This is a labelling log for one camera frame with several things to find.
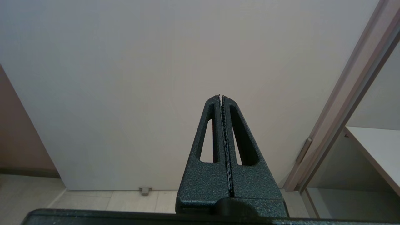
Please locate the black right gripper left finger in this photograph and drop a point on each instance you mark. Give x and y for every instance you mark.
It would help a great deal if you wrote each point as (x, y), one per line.
(203, 184)

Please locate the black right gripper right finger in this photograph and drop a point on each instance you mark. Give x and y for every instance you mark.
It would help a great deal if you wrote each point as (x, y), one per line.
(256, 184)

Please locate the metal floor door stopper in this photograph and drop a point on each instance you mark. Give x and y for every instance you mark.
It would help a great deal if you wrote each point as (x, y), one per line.
(145, 190)

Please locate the white room door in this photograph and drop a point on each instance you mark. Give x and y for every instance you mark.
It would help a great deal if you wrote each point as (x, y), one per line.
(156, 78)

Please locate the dark wall baseboard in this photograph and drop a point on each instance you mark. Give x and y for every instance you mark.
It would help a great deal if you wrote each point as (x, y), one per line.
(28, 172)

